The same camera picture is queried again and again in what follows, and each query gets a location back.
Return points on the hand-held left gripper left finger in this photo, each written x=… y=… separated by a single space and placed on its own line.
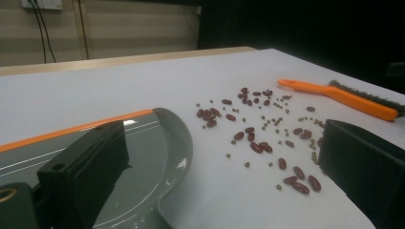
x=86 y=171

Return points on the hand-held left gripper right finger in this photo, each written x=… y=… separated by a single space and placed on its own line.
x=366 y=165

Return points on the grey dustpan with orange edge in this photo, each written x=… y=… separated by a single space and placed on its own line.
x=149 y=152

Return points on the orange brush with grey bristles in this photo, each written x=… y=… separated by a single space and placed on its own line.
x=350 y=98

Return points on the red kidney beans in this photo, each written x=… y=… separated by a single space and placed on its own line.
x=256 y=147

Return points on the white table cover sheet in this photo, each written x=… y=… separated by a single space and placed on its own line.
x=127 y=86

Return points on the wooden table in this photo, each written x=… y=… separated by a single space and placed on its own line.
x=95 y=63

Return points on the white wall socket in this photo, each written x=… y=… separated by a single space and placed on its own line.
x=44 y=4

